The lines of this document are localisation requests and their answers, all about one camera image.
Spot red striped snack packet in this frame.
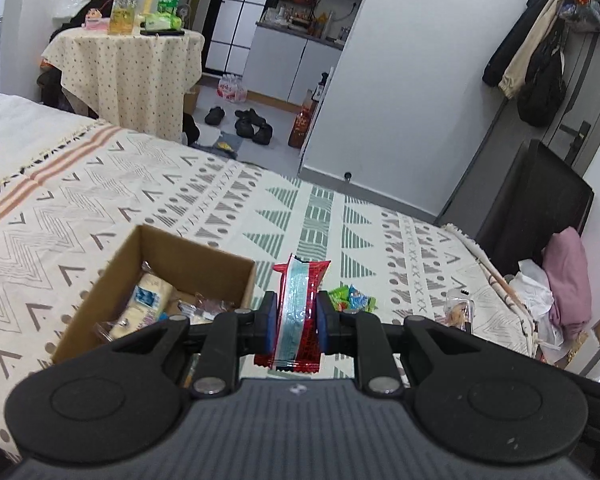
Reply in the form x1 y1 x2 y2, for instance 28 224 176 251
253 255 330 374

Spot purple snack packet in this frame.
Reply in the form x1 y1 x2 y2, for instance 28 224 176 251
178 294 235 325

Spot white cracker clear packet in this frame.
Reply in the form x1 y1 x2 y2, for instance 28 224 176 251
94 261 175 342

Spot round cookie clear packet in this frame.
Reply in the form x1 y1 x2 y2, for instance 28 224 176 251
443 288 475 334

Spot green snack packet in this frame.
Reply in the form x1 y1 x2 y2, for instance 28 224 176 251
328 285 351 312

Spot blue green candy packet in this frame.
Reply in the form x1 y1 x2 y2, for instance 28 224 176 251
348 285 376 313

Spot brown cardboard box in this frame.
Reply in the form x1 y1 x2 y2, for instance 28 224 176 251
52 226 256 364

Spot red drink bottle on floor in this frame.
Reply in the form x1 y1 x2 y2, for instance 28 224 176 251
288 90 314 148

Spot black slippers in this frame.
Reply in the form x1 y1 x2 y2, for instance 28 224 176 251
204 106 273 146

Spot pink pillow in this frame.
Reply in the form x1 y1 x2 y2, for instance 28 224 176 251
542 226 592 341

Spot white kitchen cabinet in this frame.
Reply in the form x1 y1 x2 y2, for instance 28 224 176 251
242 22 343 105

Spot round table with dotted cloth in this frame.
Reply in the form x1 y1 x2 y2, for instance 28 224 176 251
42 28 204 142

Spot hanging clothes on rack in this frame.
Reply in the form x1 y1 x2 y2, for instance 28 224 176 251
482 0 600 128

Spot clear yellow oil bottle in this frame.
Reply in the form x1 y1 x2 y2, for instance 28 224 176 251
108 0 138 35

